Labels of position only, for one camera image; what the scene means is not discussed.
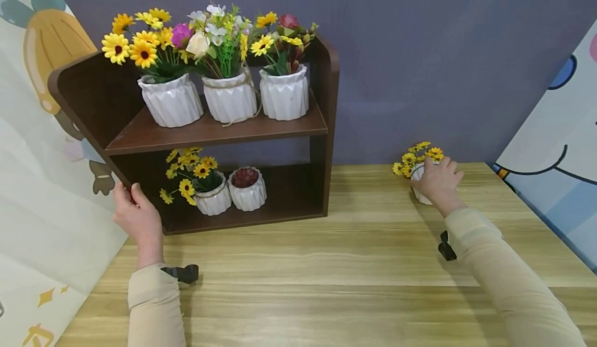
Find black wrist band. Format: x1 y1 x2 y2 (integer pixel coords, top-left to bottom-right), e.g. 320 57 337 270
160 264 200 285
437 230 458 262

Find person's left forearm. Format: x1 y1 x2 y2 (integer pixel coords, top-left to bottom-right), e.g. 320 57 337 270
126 236 187 347

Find dark brown wooden shelf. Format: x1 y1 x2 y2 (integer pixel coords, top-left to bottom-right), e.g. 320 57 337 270
47 35 340 236

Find white pot with red rose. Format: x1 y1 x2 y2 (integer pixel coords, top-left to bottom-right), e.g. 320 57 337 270
250 11 319 122

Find white pot with red succulent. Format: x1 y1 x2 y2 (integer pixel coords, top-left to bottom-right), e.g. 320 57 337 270
228 166 268 212

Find person's left hand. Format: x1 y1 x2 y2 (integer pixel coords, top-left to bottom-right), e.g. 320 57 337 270
112 182 164 248

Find small white pot with sunflowers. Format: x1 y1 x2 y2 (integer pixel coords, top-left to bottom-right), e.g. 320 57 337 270
159 147 233 216

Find person's right hand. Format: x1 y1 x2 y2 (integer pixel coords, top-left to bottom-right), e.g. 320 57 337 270
410 156 465 217

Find white pot with mixed flowers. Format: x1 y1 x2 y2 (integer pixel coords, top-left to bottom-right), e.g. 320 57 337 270
186 4 259 125

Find small white pot yellow flowers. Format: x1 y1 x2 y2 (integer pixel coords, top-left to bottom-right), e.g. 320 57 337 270
392 141 445 206

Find person's right forearm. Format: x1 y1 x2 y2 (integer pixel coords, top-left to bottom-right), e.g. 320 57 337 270
442 194 588 347

